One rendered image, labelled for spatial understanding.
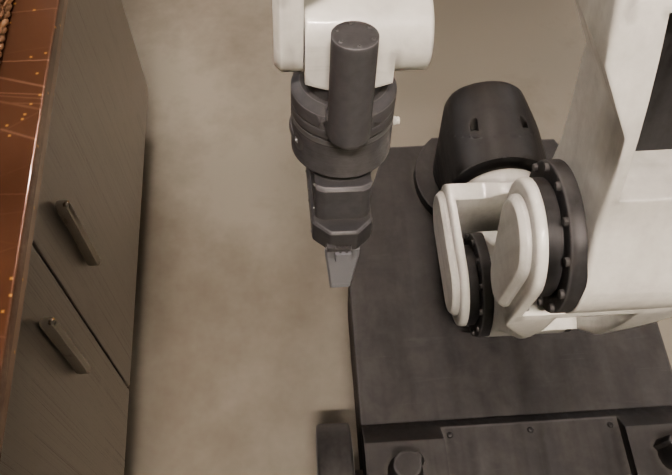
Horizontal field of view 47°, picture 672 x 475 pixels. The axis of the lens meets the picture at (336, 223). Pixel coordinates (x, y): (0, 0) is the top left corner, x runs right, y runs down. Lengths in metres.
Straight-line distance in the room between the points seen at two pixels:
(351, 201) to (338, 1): 0.19
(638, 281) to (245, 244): 0.87
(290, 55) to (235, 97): 1.05
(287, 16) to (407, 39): 0.09
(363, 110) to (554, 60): 1.20
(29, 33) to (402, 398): 0.68
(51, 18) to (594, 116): 0.63
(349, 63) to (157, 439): 0.88
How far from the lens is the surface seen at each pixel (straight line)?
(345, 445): 1.07
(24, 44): 0.97
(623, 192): 0.65
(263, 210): 1.46
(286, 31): 0.57
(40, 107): 0.90
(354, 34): 0.55
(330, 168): 0.65
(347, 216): 0.70
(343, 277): 0.74
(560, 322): 1.00
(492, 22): 1.81
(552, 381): 1.16
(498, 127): 1.13
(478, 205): 1.10
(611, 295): 0.71
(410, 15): 0.59
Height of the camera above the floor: 1.22
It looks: 58 degrees down
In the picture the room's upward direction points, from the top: straight up
